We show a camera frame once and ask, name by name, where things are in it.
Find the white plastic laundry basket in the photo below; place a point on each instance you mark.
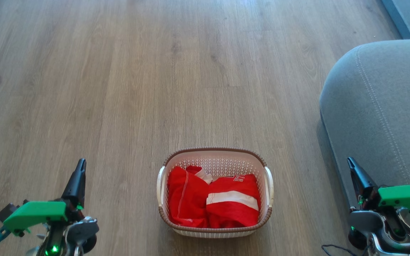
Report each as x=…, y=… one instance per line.
x=219, y=160

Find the grey fabric sofa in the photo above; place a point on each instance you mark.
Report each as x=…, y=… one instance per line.
x=379, y=117

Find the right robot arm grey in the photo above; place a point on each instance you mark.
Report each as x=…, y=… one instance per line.
x=386, y=231

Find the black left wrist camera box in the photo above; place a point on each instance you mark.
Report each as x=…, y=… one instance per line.
x=8, y=211

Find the red white garment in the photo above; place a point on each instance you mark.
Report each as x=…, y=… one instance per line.
x=222, y=201

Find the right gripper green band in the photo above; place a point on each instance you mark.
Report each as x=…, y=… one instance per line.
x=402, y=197

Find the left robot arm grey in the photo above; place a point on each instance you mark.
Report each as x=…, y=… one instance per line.
x=73, y=234

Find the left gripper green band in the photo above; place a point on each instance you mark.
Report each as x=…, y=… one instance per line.
x=36, y=212

